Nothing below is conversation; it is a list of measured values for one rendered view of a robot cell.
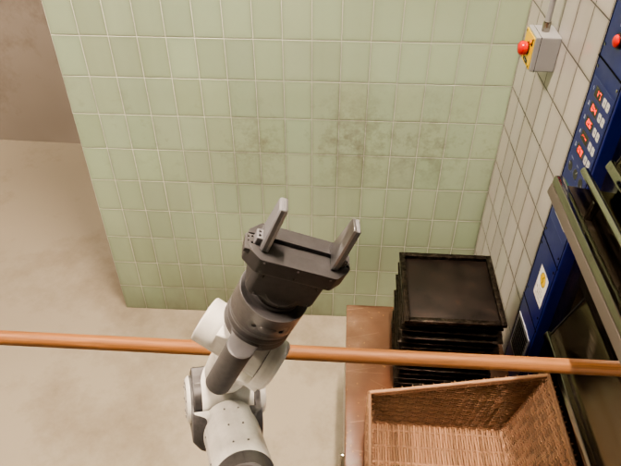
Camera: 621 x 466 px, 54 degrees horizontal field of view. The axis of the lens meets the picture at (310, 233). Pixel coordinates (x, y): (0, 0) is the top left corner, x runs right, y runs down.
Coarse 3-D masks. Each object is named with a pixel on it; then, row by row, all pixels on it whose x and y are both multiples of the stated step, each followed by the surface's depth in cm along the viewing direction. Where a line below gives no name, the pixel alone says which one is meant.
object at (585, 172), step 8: (584, 168) 123; (584, 176) 121; (592, 184) 118; (592, 192) 117; (600, 192) 116; (600, 200) 114; (592, 208) 116; (600, 208) 113; (608, 208) 112; (584, 216) 119; (592, 216) 118; (608, 216) 110; (608, 224) 110; (616, 224) 108; (616, 232) 107; (616, 240) 106
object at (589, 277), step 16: (576, 192) 126; (608, 192) 128; (560, 208) 121; (592, 224) 118; (576, 240) 113; (608, 240) 114; (576, 256) 112; (608, 256) 110; (592, 288) 105; (608, 320) 98; (608, 336) 98
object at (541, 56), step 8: (528, 32) 171; (536, 32) 167; (544, 32) 167; (552, 32) 167; (528, 40) 171; (536, 40) 165; (544, 40) 164; (552, 40) 164; (560, 40) 164; (536, 48) 166; (544, 48) 166; (552, 48) 166; (528, 56) 170; (536, 56) 167; (544, 56) 167; (552, 56) 167; (528, 64) 170; (536, 64) 169; (544, 64) 169; (552, 64) 168
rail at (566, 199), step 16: (560, 176) 126; (560, 192) 122; (576, 208) 117; (576, 224) 114; (592, 240) 110; (592, 256) 106; (592, 272) 105; (608, 272) 104; (608, 288) 100; (608, 304) 99
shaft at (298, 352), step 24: (0, 336) 123; (24, 336) 123; (48, 336) 122; (72, 336) 122; (96, 336) 122; (312, 360) 119; (336, 360) 119; (360, 360) 118; (384, 360) 118; (408, 360) 118; (432, 360) 118; (456, 360) 117; (480, 360) 117; (504, 360) 117; (528, 360) 117; (552, 360) 117; (576, 360) 117; (600, 360) 117
